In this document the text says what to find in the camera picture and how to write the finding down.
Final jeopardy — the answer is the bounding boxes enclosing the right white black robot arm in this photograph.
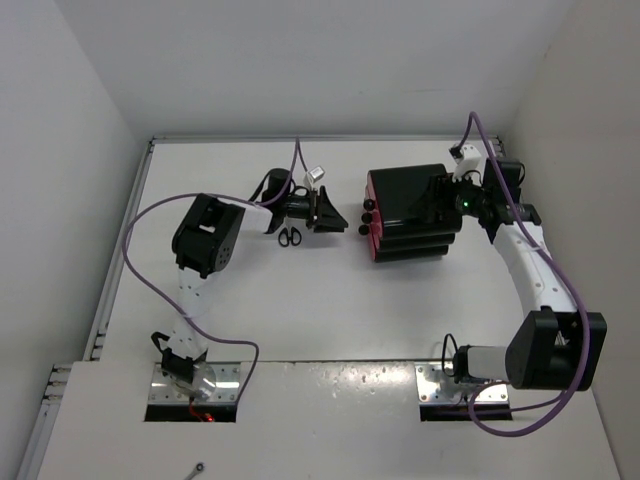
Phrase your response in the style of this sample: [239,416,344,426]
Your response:
[413,172,607,391]

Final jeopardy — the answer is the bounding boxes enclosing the white front platform board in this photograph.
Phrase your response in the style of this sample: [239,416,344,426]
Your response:
[39,360,618,479]

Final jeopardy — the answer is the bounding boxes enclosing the pink drawer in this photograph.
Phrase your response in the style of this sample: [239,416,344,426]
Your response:
[358,211,380,238]
[358,224,379,263]
[363,182,377,212]

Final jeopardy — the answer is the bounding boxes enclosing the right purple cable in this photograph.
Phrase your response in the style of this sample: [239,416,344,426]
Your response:
[467,111,591,437]

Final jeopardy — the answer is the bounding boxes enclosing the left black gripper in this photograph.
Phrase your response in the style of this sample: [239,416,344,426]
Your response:
[280,185,347,232]

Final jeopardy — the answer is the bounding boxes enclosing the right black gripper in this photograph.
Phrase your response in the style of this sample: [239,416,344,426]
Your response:
[408,170,489,224]

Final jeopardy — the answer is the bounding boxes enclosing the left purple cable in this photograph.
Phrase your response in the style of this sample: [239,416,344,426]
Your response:
[122,137,311,401]

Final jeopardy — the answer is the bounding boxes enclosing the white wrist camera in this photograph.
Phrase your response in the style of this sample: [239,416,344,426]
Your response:
[449,144,483,182]
[303,166,325,190]

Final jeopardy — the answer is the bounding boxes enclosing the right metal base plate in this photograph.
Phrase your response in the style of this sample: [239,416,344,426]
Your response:
[415,361,509,407]

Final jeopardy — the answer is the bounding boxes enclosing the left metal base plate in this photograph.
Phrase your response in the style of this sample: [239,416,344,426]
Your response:
[148,362,241,406]

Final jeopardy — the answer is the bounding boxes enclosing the purple cable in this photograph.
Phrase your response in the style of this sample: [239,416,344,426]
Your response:
[122,137,311,401]
[467,111,591,437]

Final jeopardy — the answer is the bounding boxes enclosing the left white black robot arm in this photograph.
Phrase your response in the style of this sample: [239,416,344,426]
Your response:
[152,168,348,388]

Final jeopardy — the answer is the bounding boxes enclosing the black drawer cabinet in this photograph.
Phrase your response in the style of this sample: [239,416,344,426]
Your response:
[359,164,462,263]

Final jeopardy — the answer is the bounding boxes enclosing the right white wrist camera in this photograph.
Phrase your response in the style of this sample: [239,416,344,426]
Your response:
[449,144,483,182]

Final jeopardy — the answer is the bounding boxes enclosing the small metal wrench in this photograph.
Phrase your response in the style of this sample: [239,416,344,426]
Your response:
[184,462,205,480]

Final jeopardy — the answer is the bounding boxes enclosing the pink top drawer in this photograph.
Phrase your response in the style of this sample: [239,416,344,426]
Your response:
[363,182,377,212]

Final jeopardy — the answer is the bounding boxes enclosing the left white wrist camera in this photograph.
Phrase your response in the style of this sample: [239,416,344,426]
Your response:
[303,166,325,190]

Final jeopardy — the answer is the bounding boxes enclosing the black handled scissors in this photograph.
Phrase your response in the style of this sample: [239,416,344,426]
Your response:
[278,226,302,248]

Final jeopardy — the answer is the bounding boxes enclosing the metal base plate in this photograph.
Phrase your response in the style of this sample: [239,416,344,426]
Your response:
[148,362,241,406]
[415,361,509,407]

